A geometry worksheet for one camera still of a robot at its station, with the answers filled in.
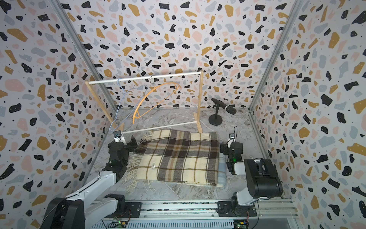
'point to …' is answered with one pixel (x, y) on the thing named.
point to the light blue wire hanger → (111, 129)
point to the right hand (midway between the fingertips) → (232, 142)
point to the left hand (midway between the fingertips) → (125, 137)
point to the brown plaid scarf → (176, 156)
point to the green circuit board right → (241, 223)
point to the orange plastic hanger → (158, 105)
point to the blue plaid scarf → (222, 170)
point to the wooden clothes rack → (198, 115)
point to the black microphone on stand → (216, 119)
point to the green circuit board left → (119, 224)
